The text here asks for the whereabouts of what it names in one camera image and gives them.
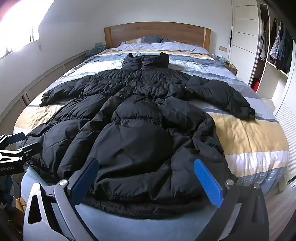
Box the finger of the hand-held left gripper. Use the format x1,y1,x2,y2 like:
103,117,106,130
0,133,26,149
0,142,42,163

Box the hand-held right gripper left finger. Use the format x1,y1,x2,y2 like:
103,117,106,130
23,158,100,241

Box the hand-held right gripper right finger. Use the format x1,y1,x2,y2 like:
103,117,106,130
193,159,270,241

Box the black puffer coat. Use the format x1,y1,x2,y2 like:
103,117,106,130
20,52,256,219

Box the hanging clothes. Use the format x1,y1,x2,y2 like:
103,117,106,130
259,18,294,75

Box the person's left hand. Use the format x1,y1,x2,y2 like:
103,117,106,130
0,174,16,210

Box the striped duvet bed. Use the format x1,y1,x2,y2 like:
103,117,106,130
13,42,290,241

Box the bright window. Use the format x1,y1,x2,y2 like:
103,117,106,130
0,0,40,59

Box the wooden nightstand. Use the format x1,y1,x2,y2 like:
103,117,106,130
223,62,238,76

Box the dark grey cushion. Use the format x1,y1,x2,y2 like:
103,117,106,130
84,45,108,61

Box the white wardrobe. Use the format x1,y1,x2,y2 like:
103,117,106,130
230,0,296,186

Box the striped pillow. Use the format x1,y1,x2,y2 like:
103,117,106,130
120,36,163,46

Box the wooden headboard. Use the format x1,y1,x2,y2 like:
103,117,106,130
104,22,211,52

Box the low beige wall cabinet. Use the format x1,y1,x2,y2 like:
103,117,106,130
0,49,90,127

